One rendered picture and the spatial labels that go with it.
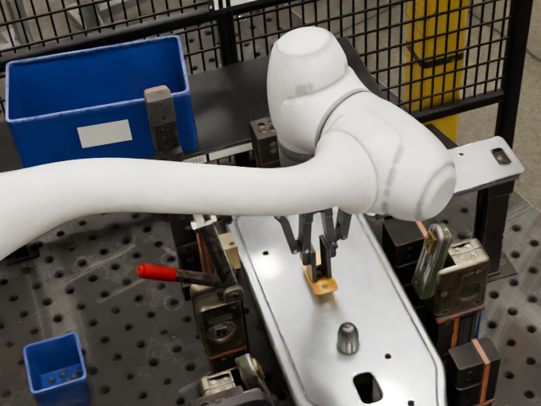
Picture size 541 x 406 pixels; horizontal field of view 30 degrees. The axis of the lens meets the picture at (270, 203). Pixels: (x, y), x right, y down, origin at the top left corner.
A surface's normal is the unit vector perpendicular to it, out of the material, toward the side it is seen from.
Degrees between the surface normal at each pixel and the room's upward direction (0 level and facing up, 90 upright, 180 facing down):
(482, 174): 0
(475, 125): 0
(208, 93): 0
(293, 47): 14
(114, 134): 90
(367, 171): 56
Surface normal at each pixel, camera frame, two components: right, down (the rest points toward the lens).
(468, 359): -0.07, -0.69
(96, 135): 0.18, 0.70
